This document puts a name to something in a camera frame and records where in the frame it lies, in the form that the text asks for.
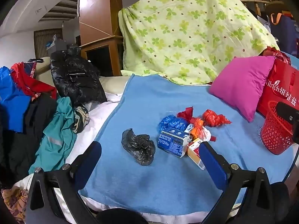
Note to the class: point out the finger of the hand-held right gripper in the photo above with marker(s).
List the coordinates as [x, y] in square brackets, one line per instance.
[286, 112]

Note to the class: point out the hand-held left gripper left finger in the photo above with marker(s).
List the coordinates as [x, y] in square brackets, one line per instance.
[90, 158]

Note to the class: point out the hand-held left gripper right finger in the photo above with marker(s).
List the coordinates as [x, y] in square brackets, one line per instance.
[211, 161]

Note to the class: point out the orange and white box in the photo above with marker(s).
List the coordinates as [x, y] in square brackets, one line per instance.
[195, 154]

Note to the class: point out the red mesh plastic basket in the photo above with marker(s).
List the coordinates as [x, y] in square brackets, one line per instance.
[275, 135]

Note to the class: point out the orange and white plastic bag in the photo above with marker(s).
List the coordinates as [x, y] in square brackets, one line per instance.
[198, 128]

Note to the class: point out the orange-red plastic bag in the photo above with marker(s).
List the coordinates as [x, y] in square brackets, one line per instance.
[213, 119]

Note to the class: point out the blue medicine box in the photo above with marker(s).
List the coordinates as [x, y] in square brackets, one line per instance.
[171, 144]

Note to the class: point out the black plastic bag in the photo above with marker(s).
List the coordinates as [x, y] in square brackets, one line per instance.
[140, 147]

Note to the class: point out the dark red plastic bag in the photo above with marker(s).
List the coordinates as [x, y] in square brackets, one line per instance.
[185, 114]

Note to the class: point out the blue plastic bag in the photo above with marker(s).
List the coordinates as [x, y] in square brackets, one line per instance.
[172, 122]

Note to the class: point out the red printed shopping bag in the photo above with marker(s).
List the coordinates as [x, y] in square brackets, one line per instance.
[278, 86]

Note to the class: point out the camouflage cloth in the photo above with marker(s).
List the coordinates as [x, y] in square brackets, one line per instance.
[81, 119]

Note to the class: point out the teal garment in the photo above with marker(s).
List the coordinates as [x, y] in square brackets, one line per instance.
[58, 133]

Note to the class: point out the magenta pillow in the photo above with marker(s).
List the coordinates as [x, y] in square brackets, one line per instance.
[240, 84]

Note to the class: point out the red crinkled plastic bag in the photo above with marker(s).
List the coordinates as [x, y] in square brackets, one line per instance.
[276, 52]

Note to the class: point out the black garment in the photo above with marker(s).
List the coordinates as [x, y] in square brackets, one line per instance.
[23, 144]

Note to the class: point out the black puffer jacket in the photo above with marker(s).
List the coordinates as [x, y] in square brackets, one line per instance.
[74, 79]

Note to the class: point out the blue blanket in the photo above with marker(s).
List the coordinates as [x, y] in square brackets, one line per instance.
[149, 98]

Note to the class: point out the floral cloth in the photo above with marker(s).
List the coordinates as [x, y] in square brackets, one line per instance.
[14, 203]

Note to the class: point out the blue garment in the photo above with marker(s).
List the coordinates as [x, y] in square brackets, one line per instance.
[11, 98]

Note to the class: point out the brown woven screen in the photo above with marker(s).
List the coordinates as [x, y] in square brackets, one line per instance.
[42, 42]

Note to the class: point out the green clover print quilt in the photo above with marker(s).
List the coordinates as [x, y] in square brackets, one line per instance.
[186, 28]

